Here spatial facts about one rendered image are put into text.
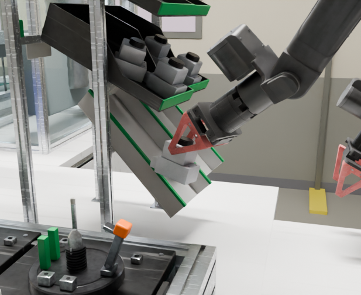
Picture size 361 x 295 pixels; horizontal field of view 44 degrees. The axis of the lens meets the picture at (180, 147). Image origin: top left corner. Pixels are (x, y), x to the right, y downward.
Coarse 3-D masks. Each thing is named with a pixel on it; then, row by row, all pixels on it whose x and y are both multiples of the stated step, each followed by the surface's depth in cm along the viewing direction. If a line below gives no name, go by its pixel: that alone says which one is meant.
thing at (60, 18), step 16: (48, 16) 84; (64, 16) 82; (80, 16) 92; (112, 16) 92; (48, 32) 85; (64, 32) 83; (80, 32) 82; (112, 32) 93; (128, 32) 92; (64, 48) 84; (80, 48) 82; (112, 48) 94; (112, 64) 80; (112, 80) 81; (128, 80) 80; (144, 96) 79; (160, 96) 85; (176, 96) 82
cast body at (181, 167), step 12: (168, 144) 76; (180, 144) 75; (192, 144) 76; (156, 156) 80; (168, 156) 76; (180, 156) 75; (192, 156) 77; (156, 168) 77; (168, 168) 76; (180, 168) 75; (192, 168) 76; (180, 180) 75; (192, 180) 77
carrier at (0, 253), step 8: (0, 232) 82; (8, 232) 82; (16, 232) 82; (24, 232) 82; (32, 232) 82; (40, 232) 82; (0, 240) 79; (24, 240) 79; (32, 240) 80; (0, 248) 77; (8, 248) 77; (16, 248) 77; (24, 248) 78; (0, 256) 74; (8, 256) 74; (16, 256) 76; (0, 264) 72; (8, 264) 73; (0, 272) 72
